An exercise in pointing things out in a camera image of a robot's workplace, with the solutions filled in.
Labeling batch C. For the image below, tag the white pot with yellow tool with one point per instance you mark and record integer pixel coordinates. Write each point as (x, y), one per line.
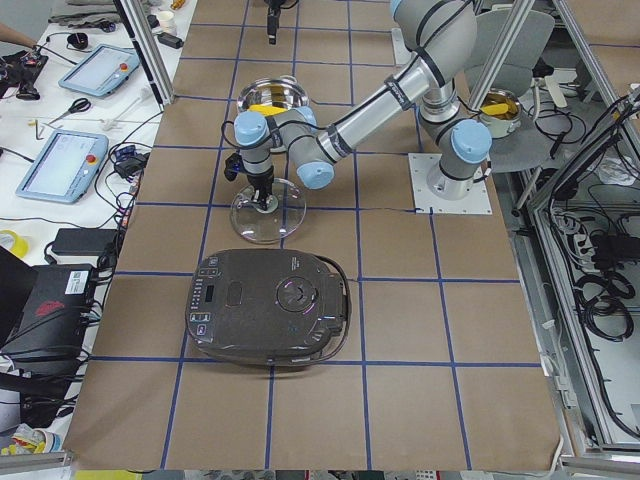
(500, 112)

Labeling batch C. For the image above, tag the pale green electric pot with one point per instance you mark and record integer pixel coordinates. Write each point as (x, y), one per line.
(272, 95)

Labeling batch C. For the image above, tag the yellow tape roll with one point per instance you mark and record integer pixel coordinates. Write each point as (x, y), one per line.
(14, 243)

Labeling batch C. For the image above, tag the yellow corn cob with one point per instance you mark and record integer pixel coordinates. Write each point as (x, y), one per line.
(267, 110)

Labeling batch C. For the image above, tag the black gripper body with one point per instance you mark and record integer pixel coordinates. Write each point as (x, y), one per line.
(258, 179)
(272, 12)

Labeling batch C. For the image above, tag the black scissors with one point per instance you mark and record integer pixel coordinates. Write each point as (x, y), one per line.
(79, 105)

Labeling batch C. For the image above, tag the black rice cooker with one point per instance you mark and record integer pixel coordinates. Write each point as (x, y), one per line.
(269, 307)

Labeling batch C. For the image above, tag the white paper cup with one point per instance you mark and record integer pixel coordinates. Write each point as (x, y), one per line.
(166, 21)

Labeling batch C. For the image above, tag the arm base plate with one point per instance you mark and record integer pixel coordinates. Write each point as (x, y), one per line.
(434, 193)

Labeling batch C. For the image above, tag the glass pot lid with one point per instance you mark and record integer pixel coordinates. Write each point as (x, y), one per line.
(286, 214)

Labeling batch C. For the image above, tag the black power adapter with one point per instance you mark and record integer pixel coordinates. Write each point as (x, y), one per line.
(170, 40)

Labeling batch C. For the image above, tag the black power brick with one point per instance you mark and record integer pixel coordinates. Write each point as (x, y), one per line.
(82, 242)

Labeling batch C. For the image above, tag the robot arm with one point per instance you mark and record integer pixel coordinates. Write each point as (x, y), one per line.
(440, 36)
(282, 4)

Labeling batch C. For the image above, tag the aluminium frame post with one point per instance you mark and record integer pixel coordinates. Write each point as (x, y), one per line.
(137, 27)

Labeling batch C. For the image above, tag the blue teach pendant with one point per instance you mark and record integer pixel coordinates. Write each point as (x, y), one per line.
(101, 73)
(65, 167)

